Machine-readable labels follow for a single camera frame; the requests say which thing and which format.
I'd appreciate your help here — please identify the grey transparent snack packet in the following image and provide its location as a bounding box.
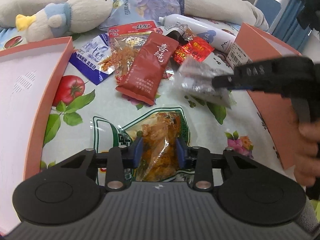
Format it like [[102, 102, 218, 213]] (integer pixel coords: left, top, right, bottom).
[[174, 56, 236, 108]]

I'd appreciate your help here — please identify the red shredded snack packet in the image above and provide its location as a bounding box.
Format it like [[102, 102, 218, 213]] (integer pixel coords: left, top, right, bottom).
[[99, 21, 157, 83]]

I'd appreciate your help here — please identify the dark red sachet packet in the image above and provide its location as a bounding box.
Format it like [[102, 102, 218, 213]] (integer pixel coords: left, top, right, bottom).
[[116, 32, 179, 106]]

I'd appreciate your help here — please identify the white spray bottle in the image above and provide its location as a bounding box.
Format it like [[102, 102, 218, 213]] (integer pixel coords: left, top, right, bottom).
[[158, 14, 236, 53]]

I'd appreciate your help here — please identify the blue purple snack bag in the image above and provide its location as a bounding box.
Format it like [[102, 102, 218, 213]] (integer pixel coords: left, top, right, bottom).
[[98, 0, 184, 31]]

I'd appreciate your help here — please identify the person's right hand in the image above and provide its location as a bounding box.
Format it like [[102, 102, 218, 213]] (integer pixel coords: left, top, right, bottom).
[[292, 121, 320, 188]]

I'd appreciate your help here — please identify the small red shiny snack packet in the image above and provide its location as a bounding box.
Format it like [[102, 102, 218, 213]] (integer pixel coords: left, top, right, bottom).
[[172, 36, 214, 65]]

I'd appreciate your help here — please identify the orange shoe box lid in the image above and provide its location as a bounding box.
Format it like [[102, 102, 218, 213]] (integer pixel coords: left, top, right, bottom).
[[1, 37, 73, 234]]

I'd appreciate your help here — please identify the white blue plush duck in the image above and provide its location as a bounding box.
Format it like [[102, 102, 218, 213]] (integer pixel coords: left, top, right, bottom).
[[15, 0, 115, 43]]

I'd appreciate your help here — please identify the blue curtain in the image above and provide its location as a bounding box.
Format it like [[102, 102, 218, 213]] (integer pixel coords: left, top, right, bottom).
[[272, 0, 311, 53]]

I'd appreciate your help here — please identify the blue chair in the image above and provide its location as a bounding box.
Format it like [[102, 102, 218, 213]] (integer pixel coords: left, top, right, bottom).
[[255, 0, 281, 27]]

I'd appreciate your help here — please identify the green orange chicken snack packet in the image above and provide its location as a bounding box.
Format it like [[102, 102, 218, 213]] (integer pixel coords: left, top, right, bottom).
[[90, 107, 194, 183]]

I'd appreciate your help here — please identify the fruit print tablecloth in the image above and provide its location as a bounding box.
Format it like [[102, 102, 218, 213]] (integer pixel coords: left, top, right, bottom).
[[0, 17, 288, 181]]

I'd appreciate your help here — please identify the orange shoe box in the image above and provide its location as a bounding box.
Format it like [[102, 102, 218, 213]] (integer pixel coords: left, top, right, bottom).
[[227, 23, 300, 170]]

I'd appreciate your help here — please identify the blue white snack packet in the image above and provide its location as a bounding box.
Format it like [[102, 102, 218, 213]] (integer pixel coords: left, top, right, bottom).
[[69, 34, 115, 85]]

